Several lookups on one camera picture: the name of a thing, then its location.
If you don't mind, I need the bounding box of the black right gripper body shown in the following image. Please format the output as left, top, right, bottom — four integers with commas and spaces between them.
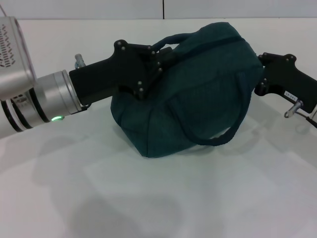
254, 52, 317, 115

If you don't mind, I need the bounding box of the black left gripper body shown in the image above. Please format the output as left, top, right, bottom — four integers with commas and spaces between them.
68, 39, 154, 105

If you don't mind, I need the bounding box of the dark teal fabric lunch bag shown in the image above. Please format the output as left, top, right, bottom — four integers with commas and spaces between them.
109, 21, 265, 159

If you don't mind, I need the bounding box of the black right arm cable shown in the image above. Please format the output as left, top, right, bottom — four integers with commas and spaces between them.
284, 100, 317, 129

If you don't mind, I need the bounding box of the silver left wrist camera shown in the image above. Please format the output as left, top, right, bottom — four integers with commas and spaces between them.
0, 16, 37, 101

